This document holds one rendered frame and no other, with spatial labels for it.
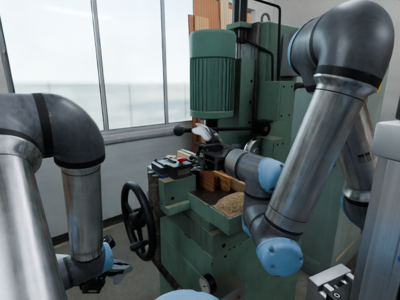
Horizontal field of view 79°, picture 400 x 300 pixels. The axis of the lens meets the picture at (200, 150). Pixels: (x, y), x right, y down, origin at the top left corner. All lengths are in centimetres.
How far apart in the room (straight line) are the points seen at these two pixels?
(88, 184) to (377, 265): 48
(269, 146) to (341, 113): 59
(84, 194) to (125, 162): 178
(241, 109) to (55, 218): 178
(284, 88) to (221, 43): 29
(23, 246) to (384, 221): 37
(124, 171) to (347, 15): 212
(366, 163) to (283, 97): 46
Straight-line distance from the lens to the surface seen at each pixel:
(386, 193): 30
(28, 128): 46
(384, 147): 29
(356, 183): 67
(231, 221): 77
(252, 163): 57
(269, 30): 106
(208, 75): 90
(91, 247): 67
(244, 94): 101
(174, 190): 88
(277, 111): 98
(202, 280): 89
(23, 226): 35
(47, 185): 221
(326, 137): 43
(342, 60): 43
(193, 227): 95
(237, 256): 101
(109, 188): 235
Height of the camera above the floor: 129
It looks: 15 degrees down
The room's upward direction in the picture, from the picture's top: straight up
